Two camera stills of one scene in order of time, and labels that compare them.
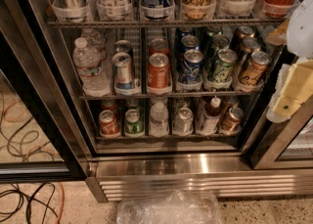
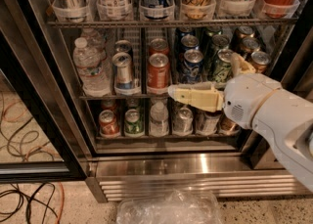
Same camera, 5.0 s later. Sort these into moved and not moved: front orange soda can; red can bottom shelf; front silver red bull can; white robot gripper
Moved: white robot gripper
Not moved: red can bottom shelf; front orange soda can; front silver red bull can
